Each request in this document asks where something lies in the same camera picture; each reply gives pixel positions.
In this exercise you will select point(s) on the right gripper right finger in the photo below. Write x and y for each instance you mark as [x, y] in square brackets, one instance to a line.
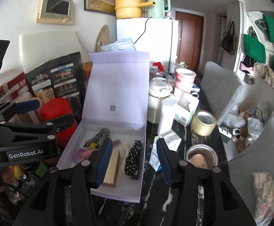
[222, 203]

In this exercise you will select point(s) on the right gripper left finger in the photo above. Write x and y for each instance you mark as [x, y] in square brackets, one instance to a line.
[64, 197]

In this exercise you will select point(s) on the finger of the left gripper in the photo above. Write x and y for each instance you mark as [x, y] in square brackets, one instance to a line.
[57, 125]
[23, 107]

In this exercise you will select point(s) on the black white gingham scrunchie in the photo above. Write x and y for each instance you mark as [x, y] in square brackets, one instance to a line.
[99, 137]

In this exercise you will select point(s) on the tan box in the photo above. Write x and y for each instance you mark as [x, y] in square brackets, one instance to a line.
[112, 170]

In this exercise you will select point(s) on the black polka dot scrunchie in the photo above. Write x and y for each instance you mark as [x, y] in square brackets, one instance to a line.
[130, 167]

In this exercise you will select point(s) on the cream hair claw clip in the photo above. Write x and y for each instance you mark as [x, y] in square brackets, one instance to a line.
[121, 169]

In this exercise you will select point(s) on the red canister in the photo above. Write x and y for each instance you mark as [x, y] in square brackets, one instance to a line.
[60, 111]

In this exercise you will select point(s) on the yellow lemon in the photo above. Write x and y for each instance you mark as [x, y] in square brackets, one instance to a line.
[18, 172]

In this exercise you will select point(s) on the green label black jar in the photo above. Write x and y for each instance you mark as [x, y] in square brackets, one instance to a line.
[37, 168]

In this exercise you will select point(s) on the black snack bag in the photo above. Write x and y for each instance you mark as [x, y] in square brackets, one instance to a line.
[60, 77]

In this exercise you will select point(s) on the floral cushion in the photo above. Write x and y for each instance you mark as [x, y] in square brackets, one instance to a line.
[264, 192]

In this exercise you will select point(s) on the metal bowl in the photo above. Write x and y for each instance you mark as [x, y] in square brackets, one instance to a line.
[202, 156]

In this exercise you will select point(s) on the white open gift box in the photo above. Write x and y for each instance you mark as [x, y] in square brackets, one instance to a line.
[116, 99]

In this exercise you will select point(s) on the grey leaf pattern chair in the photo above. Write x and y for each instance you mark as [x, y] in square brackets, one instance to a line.
[258, 157]

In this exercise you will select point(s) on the clear packing tape roll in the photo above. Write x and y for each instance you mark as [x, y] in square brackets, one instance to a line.
[203, 123]

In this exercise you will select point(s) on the blue white milk carton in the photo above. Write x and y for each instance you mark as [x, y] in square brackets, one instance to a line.
[186, 107]

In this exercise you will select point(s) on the far grey chair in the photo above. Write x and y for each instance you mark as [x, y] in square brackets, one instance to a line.
[222, 88]

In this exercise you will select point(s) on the white refrigerator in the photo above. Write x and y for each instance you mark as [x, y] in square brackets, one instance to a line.
[158, 36]

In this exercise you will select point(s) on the yellow pot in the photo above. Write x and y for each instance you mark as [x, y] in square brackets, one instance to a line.
[125, 9]

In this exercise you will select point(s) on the mint green kettle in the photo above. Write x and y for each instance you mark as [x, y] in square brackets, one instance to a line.
[159, 9]

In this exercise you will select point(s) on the green tote bag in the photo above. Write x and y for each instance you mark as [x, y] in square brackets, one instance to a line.
[253, 47]
[267, 26]

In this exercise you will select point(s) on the brown door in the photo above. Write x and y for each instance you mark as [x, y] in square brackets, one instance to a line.
[190, 36]

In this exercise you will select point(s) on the wall intercom panel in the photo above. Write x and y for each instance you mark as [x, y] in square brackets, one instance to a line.
[55, 12]

